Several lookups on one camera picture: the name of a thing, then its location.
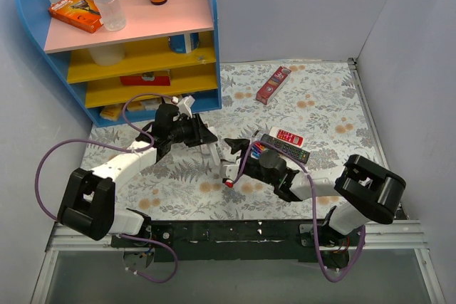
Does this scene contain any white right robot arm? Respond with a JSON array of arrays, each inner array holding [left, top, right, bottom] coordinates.
[[220, 138, 406, 246]]

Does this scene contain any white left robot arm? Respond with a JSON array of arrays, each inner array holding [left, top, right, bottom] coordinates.
[[57, 104, 219, 247]]

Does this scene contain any black remote control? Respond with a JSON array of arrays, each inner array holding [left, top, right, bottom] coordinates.
[[261, 134, 310, 164]]

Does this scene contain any purple battery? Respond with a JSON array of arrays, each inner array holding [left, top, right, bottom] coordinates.
[[252, 145, 265, 152]]

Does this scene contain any red toothpaste box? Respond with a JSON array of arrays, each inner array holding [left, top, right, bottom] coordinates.
[[256, 66, 292, 105]]

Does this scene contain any red box on shelf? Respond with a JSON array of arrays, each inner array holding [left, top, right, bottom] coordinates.
[[120, 70, 171, 86]]

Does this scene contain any floral table mat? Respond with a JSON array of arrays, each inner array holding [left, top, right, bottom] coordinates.
[[73, 61, 396, 221]]

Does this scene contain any blue shelf unit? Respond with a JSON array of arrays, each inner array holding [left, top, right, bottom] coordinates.
[[15, 0, 222, 127]]

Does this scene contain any blue white can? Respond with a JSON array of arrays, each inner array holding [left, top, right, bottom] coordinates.
[[167, 33, 200, 54]]

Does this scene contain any white cup on shelf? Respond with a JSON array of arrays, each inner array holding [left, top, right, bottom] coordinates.
[[88, 43, 125, 66]]

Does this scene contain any orange razor box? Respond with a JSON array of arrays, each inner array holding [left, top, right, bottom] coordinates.
[[48, 0, 103, 33]]

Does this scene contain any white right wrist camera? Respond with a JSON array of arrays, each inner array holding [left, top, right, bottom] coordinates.
[[219, 161, 239, 188]]

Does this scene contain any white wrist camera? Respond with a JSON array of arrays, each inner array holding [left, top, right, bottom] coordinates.
[[171, 95, 195, 118], [219, 161, 239, 188]]

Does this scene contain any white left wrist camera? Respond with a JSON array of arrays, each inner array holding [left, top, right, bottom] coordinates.
[[171, 95, 195, 118]]

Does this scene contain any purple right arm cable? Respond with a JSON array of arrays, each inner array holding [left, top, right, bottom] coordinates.
[[227, 142, 367, 283]]

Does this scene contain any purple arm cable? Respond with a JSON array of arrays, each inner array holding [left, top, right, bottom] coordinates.
[[227, 142, 367, 283], [34, 93, 179, 285]]

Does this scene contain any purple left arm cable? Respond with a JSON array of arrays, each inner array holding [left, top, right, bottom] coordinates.
[[34, 93, 179, 285]]

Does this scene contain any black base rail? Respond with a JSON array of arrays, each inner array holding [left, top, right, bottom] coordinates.
[[110, 220, 352, 264]]

